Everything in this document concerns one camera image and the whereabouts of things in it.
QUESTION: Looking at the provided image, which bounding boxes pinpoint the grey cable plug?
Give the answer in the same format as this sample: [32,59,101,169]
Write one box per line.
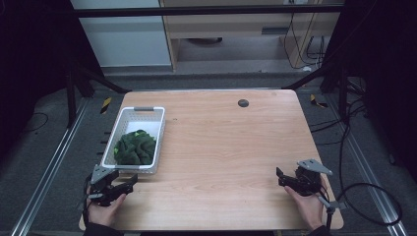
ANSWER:
[317,196,348,214]

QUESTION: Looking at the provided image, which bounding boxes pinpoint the aluminium floor rail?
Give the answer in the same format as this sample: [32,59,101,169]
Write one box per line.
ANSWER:
[326,94,409,236]
[10,97,90,236]

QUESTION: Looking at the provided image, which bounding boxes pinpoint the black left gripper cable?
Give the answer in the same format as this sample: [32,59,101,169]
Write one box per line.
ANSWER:
[82,173,93,227]

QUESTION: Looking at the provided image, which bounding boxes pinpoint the yellow black floor tape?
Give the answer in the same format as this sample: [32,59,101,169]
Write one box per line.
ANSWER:
[99,96,113,115]
[310,93,328,109]

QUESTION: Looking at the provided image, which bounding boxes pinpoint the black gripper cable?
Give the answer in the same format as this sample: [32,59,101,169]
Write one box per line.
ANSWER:
[318,183,403,228]
[82,173,93,227]

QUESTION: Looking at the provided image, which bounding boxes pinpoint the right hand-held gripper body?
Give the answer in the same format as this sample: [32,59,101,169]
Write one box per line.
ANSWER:
[287,158,333,198]

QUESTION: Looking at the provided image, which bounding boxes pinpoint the black hanging cables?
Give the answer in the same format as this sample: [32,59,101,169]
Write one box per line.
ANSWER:
[282,13,328,71]

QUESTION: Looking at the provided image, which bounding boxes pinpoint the person's left hand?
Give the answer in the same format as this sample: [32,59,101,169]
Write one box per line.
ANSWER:
[87,192,128,228]

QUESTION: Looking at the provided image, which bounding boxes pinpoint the person's right hand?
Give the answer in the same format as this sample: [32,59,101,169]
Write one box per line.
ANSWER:
[283,185,326,232]

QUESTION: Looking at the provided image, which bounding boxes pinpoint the white cabinet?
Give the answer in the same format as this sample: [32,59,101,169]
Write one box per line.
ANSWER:
[69,0,173,69]

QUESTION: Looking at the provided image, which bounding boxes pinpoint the dark green cloth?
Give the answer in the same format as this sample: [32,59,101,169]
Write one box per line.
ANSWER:
[113,129,157,166]

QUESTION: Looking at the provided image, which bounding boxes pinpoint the white plastic basket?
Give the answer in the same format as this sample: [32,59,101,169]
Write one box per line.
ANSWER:
[100,105,167,175]

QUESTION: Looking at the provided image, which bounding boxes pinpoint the light wooden desk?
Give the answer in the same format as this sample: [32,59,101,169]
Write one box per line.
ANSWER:
[158,0,345,72]

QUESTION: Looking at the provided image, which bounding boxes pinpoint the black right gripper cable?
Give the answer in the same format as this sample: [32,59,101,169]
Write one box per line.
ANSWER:
[318,183,403,228]

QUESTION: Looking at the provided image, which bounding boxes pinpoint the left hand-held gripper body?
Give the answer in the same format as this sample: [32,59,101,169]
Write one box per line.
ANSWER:
[88,164,128,207]

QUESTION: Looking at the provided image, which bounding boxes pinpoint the black metal frame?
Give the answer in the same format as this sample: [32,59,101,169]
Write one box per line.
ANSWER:
[64,4,349,130]

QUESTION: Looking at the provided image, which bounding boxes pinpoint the black floor cable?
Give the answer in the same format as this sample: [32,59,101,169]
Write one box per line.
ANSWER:
[309,78,368,205]

